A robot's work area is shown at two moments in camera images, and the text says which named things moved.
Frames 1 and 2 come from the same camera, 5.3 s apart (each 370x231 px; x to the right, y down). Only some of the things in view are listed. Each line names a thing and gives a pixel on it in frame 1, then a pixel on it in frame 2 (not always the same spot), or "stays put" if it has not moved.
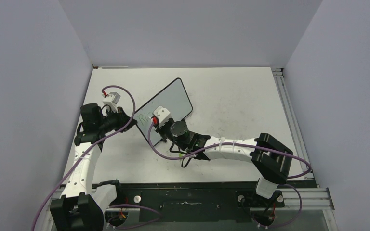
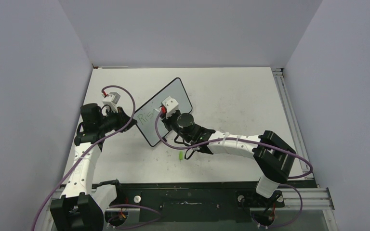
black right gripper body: [165, 131] to [171, 122]
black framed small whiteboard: [175, 97] stays put
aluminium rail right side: [293, 124] stays put
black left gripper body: [113, 121] stays put
